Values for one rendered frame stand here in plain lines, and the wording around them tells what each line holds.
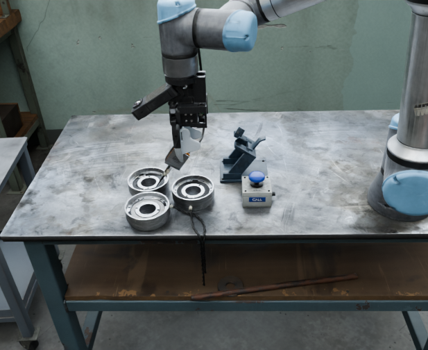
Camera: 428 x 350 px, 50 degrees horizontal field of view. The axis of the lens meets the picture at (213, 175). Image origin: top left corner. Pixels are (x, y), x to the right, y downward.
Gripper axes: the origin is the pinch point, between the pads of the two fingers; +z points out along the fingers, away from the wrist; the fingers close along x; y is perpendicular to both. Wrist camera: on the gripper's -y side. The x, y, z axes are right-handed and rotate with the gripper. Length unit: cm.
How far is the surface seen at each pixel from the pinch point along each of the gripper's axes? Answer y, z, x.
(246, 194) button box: 15.8, 9.0, -4.5
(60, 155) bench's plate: -37.6, 12.9, 20.7
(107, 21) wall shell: -53, 14, 160
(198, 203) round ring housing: 4.3, 10.4, -6.1
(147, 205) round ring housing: -8.0, 10.6, -6.1
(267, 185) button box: 21.0, 8.7, -1.5
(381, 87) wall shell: 102, 58, 159
